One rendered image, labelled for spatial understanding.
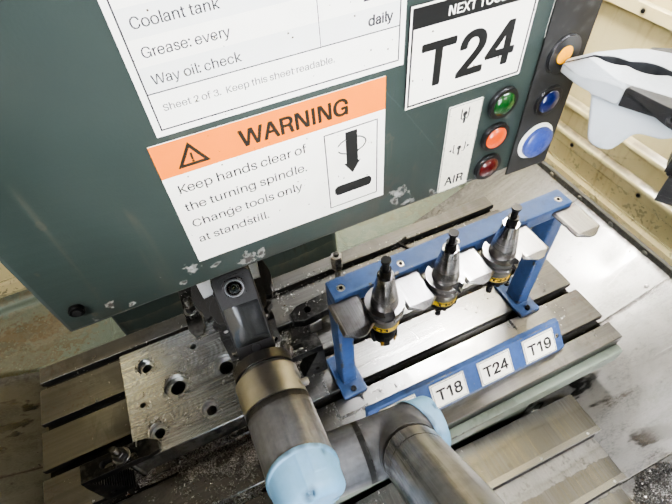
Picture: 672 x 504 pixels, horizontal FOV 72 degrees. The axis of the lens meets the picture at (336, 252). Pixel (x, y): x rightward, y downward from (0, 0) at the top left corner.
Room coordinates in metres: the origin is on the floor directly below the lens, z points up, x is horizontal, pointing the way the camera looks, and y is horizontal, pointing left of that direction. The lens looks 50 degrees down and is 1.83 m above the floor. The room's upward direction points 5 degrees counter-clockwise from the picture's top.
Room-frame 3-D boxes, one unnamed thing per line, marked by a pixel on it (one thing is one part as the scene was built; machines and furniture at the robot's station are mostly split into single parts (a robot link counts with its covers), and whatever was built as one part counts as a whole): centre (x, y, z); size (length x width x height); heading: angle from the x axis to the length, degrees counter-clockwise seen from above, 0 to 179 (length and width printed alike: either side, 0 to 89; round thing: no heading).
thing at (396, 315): (0.39, -0.07, 1.21); 0.06 x 0.06 x 0.03
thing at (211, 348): (0.42, 0.29, 0.97); 0.29 x 0.23 x 0.05; 110
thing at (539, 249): (0.49, -0.33, 1.21); 0.07 x 0.05 x 0.01; 20
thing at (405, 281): (0.41, -0.12, 1.21); 0.07 x 0.05 x 0.01; 20
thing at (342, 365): (0.43, 0.00, 1.05); 0.10 x 0.05 x 0.30; 20
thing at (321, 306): (0.60, -0.01, 0.93); 0.26 x 0.05 x 0.06; 115
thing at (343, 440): (0.16, 0.05, 1.22); 0.11 x 0.08 x 0.11; 106
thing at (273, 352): (0.30, 0.12, 1.32); 0.12 x 0.08 x 0.09; 20
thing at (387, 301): (0.39, -0.07, 1.26); 0.04 x 0.04 x 0.07
